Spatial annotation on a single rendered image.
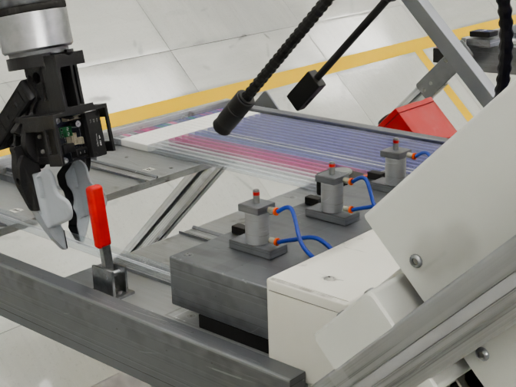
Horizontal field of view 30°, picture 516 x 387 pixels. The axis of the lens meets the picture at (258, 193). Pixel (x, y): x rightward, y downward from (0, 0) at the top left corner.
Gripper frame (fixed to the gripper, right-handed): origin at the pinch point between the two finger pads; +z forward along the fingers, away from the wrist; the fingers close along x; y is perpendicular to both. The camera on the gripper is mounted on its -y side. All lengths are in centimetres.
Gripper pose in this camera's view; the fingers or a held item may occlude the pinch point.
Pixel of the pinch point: (66, 234)
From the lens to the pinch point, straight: 109.2
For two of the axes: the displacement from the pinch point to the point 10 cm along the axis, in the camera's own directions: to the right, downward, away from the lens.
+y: 7.3, 0.1, -6.9
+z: 1.7, 9.7, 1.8
